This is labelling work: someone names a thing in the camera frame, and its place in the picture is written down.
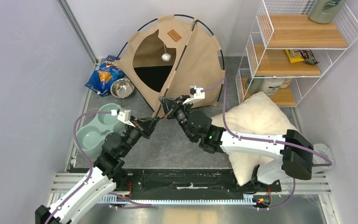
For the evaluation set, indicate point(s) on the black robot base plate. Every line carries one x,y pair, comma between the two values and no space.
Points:
187,184

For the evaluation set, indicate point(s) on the mint green double pet bowl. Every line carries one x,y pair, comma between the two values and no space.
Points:
92,135

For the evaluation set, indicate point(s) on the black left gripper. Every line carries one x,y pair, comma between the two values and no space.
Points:
149,124

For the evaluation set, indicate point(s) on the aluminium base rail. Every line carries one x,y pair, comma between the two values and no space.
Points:
318,185

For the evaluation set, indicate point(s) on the blue Doritos chip bag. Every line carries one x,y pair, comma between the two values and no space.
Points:
103,77

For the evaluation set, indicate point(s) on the white wire shelf rack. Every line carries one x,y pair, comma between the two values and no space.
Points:
285,44

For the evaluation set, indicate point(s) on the beige fabric pet tent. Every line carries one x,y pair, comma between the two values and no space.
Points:
191,65

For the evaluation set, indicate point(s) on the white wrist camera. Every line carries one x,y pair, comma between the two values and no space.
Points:
123,115
196,95

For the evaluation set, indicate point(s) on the steel pet bowl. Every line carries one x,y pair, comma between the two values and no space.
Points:
122,88

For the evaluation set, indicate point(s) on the white pompom toy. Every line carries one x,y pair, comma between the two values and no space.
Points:
166,57

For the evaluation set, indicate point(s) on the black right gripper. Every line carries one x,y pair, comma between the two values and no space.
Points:
171,105

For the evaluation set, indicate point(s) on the green bottle on top shelf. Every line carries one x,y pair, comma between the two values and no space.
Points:
324,11

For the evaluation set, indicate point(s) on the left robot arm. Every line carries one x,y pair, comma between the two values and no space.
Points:
105,175

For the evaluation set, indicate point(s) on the cream fluffy pillow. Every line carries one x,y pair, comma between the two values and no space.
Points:
256,115

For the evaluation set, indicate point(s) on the aluminium frame post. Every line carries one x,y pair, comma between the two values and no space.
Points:
77,29

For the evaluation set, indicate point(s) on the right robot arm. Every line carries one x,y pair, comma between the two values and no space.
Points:
291,153

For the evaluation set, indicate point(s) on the yellow candy bag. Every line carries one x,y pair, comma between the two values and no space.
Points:
294,55

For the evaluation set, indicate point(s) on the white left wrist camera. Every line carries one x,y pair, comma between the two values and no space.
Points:
123,115

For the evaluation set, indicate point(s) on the dark brown candy bag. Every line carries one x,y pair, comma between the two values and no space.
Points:
308,57

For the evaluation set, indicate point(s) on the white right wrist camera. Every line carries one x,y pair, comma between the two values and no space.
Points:
196,95

